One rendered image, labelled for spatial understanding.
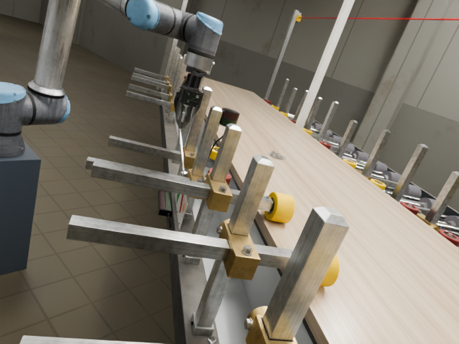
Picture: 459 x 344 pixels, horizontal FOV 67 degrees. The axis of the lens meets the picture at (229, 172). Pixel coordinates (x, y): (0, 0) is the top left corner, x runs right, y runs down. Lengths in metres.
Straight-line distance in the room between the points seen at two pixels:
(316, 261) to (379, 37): 4.73
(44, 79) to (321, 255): 1.46
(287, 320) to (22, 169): 1.41
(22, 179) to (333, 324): 1.40
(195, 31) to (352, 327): 0.91
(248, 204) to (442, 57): 4.32
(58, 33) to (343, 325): 1.45
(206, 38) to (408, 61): 3.75
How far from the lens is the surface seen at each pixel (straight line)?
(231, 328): 1.02
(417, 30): 4.76
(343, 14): 2.70
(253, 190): 0.65
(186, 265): 1.03
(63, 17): 1.64
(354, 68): 5.11
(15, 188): 1.74
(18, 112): 1.66
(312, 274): 0.46
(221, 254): 0.67
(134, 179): 0.85
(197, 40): 1.16
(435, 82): 4.81
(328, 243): 0.44
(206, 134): 1.12
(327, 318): 0.73
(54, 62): 1.68
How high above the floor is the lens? 1.31
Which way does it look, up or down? 20 degrees down
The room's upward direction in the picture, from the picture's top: 19 degrees clockwise
